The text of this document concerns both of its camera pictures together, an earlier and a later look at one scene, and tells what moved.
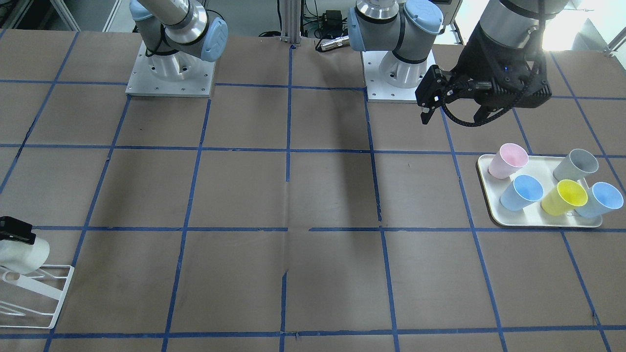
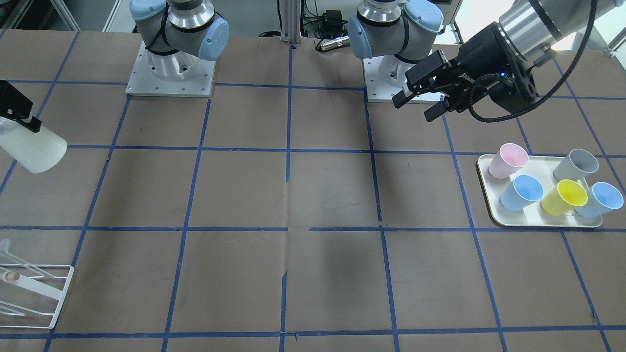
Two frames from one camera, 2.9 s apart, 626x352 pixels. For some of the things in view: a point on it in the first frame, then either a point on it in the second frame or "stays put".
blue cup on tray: x=523 y=192 stays put
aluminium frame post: x=291 y=22 stays put
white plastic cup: x=22 y=257 → x=36 y=152
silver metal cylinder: x=342 y=41 stays put
